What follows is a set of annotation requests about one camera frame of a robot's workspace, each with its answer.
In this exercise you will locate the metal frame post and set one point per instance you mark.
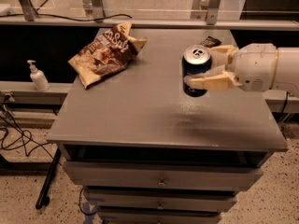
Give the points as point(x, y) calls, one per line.
point(98, 11)
point(212, 12)
point(27, 10)

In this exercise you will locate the top grey drawer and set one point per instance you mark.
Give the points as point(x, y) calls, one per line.
point(120, 175)

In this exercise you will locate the blue pepsi can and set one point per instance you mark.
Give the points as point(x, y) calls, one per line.
point(196, 59)

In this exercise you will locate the white pump bottle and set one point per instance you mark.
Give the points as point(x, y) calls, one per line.
point(38, 77)

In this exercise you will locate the right metal frame post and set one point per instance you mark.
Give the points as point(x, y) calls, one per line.
point(212, 12)

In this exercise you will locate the bottom grey drawer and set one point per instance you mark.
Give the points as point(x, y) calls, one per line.
point(150, 216)

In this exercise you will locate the middle grey drawer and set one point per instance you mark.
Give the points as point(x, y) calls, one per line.
point(157, 199)

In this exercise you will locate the brown chip bag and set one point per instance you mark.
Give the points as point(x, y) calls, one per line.
point(107, 55)

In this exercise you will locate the grey drawer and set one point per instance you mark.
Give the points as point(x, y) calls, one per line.
point(150, 216)
point(157, 199)
point(120, 175)

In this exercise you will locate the middle metal frame post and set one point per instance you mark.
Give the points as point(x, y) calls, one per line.
point(98, 11)

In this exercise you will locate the grey drawer cabinet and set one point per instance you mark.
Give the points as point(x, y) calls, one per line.
point(143, 116)

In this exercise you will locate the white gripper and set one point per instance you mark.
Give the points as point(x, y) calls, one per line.
point(253, 65)

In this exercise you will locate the black metal leg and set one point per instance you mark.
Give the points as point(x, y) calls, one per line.
point(43, 199)

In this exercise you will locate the black rxbar chocolate bar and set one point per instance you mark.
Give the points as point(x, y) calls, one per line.
point(210, 42)

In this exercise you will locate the left metal frame post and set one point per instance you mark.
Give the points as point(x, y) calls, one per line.
point(27, 10)

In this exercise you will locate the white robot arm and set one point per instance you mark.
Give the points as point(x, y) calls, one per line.
point(286, 76)

